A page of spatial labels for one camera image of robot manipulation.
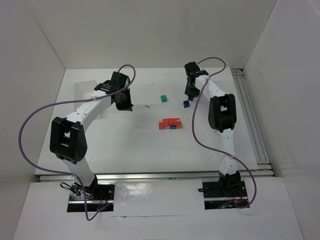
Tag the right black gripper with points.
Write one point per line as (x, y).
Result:
(190, 89)

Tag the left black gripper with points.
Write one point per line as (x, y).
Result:
(123, 100)

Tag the red wood block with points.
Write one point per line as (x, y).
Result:
(161, 126)
(177, 122)

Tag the white plastic bin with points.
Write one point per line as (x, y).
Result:
(83, 90)

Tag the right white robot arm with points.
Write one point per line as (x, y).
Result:
(222, 117)

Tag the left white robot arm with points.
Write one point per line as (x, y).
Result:
(67, 137)

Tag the teal wood block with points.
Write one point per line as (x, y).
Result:
(163, 98)

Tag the aluminium rail front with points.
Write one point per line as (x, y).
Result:
(152, 176)

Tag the aluminium rail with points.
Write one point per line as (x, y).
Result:
(260, 151)
(152, 176)

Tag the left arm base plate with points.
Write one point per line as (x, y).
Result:
(102, 200)

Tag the aluminium rail right side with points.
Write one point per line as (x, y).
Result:
(260, 151)

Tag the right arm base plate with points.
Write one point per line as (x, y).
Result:
(215, 198)

